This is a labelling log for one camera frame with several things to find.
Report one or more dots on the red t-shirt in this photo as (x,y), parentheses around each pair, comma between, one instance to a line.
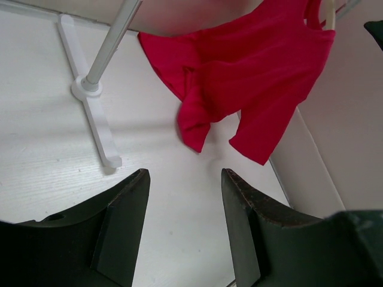
(261,65)

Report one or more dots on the wooden clothes hanger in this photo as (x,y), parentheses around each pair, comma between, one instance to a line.
(333,10)

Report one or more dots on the white metal clothes rack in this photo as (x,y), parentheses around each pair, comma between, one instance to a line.
(87,87)

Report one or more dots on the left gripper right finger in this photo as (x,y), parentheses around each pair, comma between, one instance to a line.
(274,245)

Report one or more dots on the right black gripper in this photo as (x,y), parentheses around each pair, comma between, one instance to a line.
(375,28)

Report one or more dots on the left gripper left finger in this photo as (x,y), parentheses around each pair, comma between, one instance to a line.
(94,243)

